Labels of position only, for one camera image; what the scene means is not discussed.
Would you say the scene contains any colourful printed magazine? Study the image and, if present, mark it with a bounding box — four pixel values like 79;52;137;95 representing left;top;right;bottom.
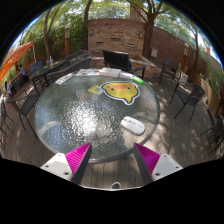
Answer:
74;68;101;77

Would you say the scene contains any grey wicker armchair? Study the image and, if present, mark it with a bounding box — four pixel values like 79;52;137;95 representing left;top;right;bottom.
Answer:
49;55;93;83

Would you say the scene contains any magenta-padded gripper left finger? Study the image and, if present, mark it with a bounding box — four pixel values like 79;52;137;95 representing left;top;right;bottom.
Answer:
39;142;93;186

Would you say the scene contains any person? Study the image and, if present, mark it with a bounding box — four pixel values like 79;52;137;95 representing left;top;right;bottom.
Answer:
16;64;27;78

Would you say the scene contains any white printed label strip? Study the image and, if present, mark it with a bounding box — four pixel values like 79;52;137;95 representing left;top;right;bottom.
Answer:
54;73;75;85

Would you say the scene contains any orange patio umbrella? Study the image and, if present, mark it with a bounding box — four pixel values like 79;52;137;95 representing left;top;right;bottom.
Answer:
0;40;35;83

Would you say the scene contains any black slatted armchair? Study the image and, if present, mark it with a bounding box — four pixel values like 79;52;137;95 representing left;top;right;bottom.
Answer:
102;49;147;80

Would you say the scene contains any forked tree trunk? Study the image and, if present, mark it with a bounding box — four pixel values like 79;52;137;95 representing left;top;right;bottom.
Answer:
128;0;168;60

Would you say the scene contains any dark round patio table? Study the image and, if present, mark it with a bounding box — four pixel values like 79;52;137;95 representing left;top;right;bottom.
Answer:
29;59;71;91

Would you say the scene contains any black mesh patio chair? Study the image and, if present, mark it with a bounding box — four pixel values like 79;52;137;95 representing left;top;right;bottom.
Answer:
169;83;206;123
6;88;41;138
199;114;224;156

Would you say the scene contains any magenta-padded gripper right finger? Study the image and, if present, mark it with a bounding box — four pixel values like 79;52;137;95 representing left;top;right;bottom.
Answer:
133;142;184;186

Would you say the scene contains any yellow duck-shaped mouse pad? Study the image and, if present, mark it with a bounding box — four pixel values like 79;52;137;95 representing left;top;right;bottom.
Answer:
100;81;142;106

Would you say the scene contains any small white blue book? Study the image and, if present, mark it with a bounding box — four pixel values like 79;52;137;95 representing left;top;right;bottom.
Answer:
118;71;134;80

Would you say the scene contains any white computer mouse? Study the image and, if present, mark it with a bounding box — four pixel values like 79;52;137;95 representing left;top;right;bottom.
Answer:
120;116;146;136

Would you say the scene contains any black metal patio chair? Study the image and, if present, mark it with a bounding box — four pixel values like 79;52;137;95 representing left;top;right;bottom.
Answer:
158;57;183;85

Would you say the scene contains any wooden lamp post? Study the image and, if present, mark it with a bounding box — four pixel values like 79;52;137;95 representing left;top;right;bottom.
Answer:
64;23;72;57
181;42;190;73

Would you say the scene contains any small yellow card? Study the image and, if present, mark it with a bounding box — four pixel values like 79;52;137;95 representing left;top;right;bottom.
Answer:
87;84;103;96

